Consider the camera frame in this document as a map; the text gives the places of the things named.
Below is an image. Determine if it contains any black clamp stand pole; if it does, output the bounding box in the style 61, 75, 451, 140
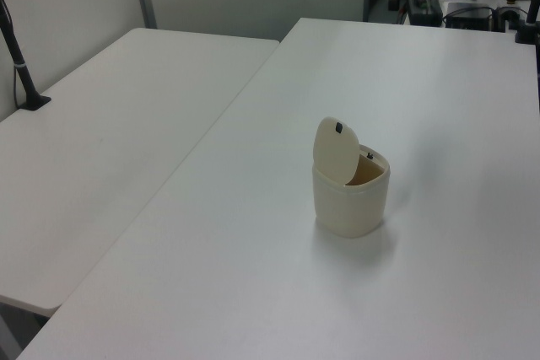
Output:
514, 0, 540, 46

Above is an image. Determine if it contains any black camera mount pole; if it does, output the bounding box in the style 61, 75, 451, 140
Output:
0, 0, 52, 113

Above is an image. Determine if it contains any black electronics box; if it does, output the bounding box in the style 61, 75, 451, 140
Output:
445, 2, 494, 30

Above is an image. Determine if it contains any cream plastic trash bin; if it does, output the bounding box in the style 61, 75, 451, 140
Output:
311, 116, 392, 239

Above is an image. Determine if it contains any black power strip box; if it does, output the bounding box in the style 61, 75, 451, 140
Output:
405, 0, 444, 27

